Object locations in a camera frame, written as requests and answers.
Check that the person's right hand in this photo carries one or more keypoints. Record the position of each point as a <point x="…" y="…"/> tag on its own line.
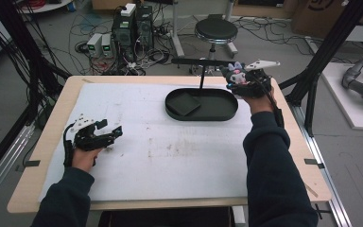
<point x="260" y="104"/>

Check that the white box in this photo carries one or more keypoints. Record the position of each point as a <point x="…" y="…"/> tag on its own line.
<point x="128" y="9"/>

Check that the wooden table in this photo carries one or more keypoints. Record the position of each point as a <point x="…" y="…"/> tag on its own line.
<point x="48" y="142"/>

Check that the black and pink plush toy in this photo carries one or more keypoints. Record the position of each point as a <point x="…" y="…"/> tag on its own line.
<point x="237" y="75"/>

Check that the black oval tray with stand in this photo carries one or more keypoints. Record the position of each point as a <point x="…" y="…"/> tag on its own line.
<point x="217" y="107"/>

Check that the white table leg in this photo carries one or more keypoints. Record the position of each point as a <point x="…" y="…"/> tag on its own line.
<point x="177" y="34"/>

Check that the person's left hand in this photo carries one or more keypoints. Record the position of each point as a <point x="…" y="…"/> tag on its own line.
<point x="84" y="159"/>

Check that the black round stool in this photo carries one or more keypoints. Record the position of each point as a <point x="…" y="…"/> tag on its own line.
<point x="216" y="30"/>

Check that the white table mat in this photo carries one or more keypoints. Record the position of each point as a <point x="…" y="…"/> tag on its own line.
<point x="157" y="170"/>

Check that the black tape strip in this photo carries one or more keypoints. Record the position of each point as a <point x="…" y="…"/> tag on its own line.
<point x="313" y="162"/>
<point x="31" y="163"/>

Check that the round white table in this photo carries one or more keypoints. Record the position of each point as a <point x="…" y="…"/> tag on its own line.
<point x="48" y="6"/>

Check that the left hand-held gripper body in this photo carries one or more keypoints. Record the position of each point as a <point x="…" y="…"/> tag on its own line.
<point x="89" y="140"/>

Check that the black frame post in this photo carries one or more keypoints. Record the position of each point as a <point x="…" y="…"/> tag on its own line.
<point x="327" y="47"/>
<point x="25" y="47"/>

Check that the grey power supply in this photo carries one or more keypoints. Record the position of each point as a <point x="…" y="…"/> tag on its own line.
<point x="107" y="44"/>
<point x="94" y="44"/>

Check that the cardboard box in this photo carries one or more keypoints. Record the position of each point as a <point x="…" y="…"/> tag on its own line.
<point x="318" y="15"/>

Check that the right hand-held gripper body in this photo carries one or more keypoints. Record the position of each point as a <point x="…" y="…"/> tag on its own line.
<point x="258" y="85"/>

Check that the black computer tower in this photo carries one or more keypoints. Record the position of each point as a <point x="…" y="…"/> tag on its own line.
<point x="123" y="36"/>
<point x="144" y="26"/>

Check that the white floor platform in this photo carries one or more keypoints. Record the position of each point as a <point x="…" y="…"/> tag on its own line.
<point x="349" y="110"/>

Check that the black square wallet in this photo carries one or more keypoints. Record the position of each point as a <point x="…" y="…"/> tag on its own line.
<point x="183" y="104"/>

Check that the aluminium rail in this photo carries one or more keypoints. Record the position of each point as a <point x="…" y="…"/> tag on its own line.
<point x="331" y="176"/>
<point x="0" y="170"/>

